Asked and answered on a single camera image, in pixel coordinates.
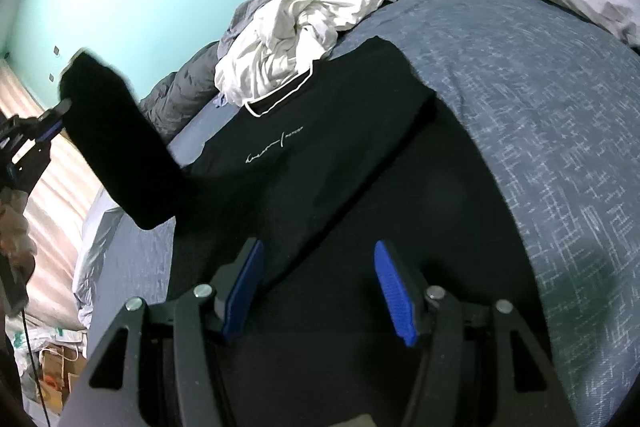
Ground cardboard box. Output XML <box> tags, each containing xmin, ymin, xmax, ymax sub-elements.
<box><xmin>40</xmin><ymin>347</ymin><xmax>81</xmax><ymax>413</ymax></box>

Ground black cable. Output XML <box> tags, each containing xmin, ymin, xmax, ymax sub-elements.
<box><xmin>20</xmin><ymin>309</ymin><xmax>53</xmax><ymax>427</ymax></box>

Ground bed with blue sheet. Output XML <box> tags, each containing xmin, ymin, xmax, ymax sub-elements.
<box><xmin>87</xmin><ymin>0</ymin><xmax>640</xmax><ymax>427</ymax></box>

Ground person's left hand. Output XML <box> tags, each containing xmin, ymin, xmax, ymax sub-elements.
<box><xmin>0</xmin><ymin>187</ymin><xmax>38</xmax><ymax>280</ymax></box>

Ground light grey satin blanket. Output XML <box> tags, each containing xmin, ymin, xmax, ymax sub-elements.
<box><xmin>72</xmin><ymin>187</ymin><xmax>126</xmax><ymax>328</ymax></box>

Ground pink curtain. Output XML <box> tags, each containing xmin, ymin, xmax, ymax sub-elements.
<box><xmin>0</xmin><ymin>62</ymin><xmax>108</xmax><ymax>323</ymax></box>

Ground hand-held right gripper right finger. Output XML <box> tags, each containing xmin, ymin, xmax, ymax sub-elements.
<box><xmin>374</xmin><ymin>239</ymin><xmax>566</xmax><ymax>427</ymax></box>

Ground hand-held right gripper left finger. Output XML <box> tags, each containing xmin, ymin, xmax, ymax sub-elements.
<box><xmin>60</xmin><ymin>237</ymin><xmax>266</xmax><ymax>427</ymax></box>

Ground white garment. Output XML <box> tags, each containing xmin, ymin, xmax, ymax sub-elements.
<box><xmin>215</xmin><ymin>0</ymin><xmax>416</xmax><ymax>105</ymax></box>

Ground black sweater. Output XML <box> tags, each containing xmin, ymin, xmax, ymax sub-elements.
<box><xmin>59</xmin><ymin>36</ymin><xmax>551</xmax><ymax>427</ymax></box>

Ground white plastic bag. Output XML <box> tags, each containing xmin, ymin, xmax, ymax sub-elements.
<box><xmin>12</xmin><ymin>314</ymin><xmax>91</xmax><ymax>388</ymax></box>

